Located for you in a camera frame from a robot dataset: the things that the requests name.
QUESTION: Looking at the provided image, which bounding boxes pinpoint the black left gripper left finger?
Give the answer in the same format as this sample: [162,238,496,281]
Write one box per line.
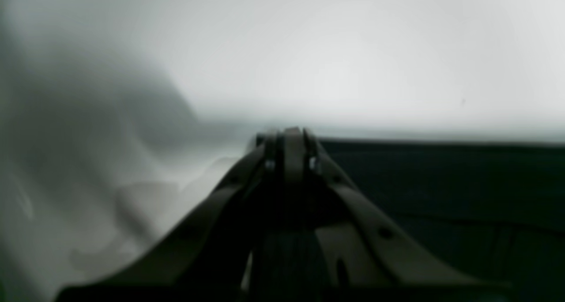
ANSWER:
[56,128,294,302]

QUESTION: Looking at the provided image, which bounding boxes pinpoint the black T-shirt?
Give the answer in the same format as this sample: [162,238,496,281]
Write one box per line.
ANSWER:
[321,139,564,302]

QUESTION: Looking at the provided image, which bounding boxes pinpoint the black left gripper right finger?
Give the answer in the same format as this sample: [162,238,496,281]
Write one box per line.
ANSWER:
[294,128,512,302]

